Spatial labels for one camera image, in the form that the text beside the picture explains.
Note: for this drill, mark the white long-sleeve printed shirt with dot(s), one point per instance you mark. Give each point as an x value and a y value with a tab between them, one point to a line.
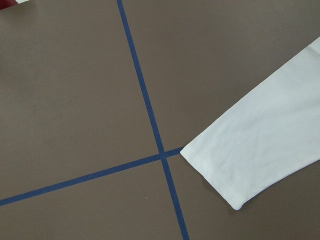
269	134

